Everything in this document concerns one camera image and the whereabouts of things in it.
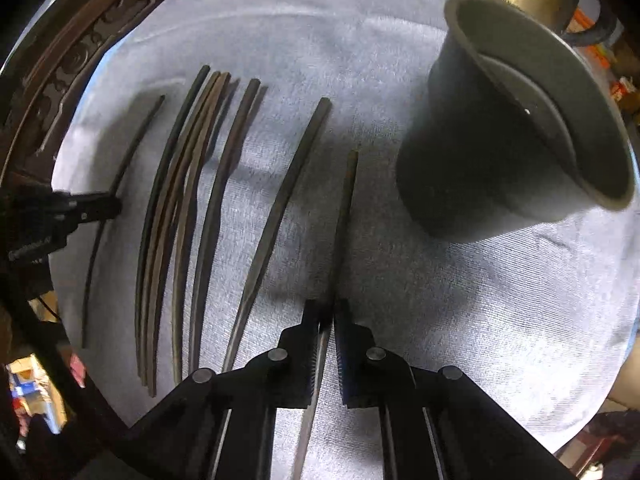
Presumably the grey chopstick holder cup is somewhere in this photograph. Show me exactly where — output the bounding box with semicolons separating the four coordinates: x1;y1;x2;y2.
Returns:
396;0;634;243

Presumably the carved dark wooden chair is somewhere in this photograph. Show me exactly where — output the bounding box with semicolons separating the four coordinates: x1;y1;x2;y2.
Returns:
1;0;164;188

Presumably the brown chopstick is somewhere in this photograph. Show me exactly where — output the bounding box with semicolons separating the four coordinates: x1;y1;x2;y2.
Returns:
136;65;220;396
140;72;221;396

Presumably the grey tablecloth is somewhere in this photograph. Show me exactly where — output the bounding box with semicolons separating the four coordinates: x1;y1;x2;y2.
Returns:
51;0;640;480

